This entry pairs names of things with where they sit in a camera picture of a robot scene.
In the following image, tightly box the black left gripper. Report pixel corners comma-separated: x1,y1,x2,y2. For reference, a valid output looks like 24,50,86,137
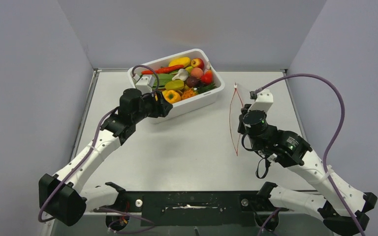
132,89,172,123

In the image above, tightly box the clear zip top bag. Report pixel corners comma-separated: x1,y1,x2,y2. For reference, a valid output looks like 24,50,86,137
228,83,258,157

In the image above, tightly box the yellow green starfruit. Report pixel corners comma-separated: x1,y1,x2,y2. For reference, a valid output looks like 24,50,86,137
165,80,185,91

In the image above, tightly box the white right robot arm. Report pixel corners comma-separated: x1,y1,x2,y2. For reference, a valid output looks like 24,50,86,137
238,104,378,236

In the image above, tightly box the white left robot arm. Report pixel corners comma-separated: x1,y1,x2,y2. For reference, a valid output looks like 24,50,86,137
38,88,173,226

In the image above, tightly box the orange fried food piece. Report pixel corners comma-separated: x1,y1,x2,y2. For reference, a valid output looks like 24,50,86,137
181,89,198,100

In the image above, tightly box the yellow bell pepper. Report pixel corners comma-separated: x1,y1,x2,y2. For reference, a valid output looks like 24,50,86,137
162,90,182,104

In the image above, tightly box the green leaf vegetable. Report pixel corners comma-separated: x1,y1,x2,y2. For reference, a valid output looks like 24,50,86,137
152,74,174,89

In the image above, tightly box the red chili pepper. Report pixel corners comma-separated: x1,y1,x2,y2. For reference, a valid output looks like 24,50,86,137
141,65,184,75

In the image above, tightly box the dark purple passionfruit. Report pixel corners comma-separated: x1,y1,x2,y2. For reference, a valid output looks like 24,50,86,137
186,76,199,88

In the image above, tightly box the white garlic bulb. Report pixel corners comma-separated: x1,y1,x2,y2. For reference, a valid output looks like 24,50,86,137
172,68,189,81

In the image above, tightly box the white plastic bin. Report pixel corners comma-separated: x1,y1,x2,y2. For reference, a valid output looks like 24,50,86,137
127,49,225,124

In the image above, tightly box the pink peach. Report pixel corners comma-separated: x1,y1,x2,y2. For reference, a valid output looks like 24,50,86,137
190,67,204,79

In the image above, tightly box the yellow mango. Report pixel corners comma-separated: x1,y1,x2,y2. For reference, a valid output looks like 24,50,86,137
168,57,191,68

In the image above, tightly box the red tomato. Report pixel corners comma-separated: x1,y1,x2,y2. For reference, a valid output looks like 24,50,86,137
200,70,213,85

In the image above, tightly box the red apple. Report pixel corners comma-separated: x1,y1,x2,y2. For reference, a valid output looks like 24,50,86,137
190,58,205,70

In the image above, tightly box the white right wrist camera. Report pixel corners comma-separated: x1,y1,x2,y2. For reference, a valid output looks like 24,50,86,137
248,88,274,113

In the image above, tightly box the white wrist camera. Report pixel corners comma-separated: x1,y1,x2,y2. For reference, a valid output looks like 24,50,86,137
134,75,156,94
248,88,274,113

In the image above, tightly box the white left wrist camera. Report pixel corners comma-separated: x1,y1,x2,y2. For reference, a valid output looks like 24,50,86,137
134,75,156,94

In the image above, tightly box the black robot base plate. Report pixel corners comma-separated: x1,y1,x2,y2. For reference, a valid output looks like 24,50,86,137
108,191,276,227

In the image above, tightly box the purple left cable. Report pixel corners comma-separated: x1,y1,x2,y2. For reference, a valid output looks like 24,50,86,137
38,64,160,223

